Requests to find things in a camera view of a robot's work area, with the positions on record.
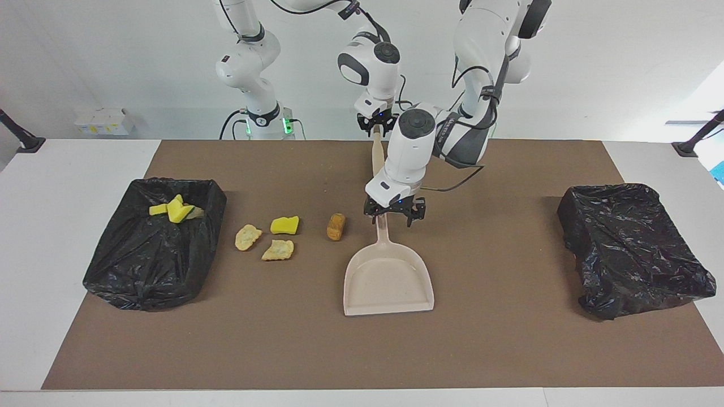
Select beige hand brush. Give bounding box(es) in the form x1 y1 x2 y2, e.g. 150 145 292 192
370 131 387 177

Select bin with black bag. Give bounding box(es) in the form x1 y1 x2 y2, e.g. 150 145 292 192
557 183 717 321
83 177 227 312

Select beige plastic dustpan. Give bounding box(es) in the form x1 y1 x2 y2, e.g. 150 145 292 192
343 214 435 317

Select pale crumpled chip piece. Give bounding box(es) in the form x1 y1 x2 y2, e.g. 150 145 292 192
235 224 264 252
261 239 295 262

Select black base cable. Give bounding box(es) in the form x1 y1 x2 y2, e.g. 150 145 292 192
219 110 249 140

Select black camera stand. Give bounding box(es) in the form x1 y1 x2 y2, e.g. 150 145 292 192
671 109 724 158
0 109 46 154

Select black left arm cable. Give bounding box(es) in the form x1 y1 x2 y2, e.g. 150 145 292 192
421 65 487 193

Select brown table mat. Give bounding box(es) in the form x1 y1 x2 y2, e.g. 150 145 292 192
41 140 724 391

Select white cardboard box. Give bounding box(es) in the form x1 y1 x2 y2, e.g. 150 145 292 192
74 107 135 136

